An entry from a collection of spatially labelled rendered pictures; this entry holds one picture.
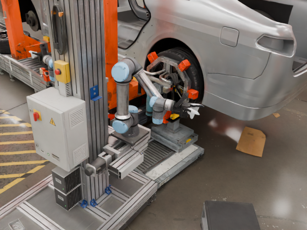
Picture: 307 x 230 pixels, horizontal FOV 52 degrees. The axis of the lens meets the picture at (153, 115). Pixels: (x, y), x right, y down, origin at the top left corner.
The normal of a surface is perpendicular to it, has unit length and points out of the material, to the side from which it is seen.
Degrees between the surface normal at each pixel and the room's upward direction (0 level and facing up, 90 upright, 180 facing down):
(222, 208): 0
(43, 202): 0
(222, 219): 0
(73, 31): 90
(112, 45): 90
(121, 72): 82
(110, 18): 90
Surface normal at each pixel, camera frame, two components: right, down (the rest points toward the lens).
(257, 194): 0.05, -0.86
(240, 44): -0.67, 0.35
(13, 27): 0.74, 0.38
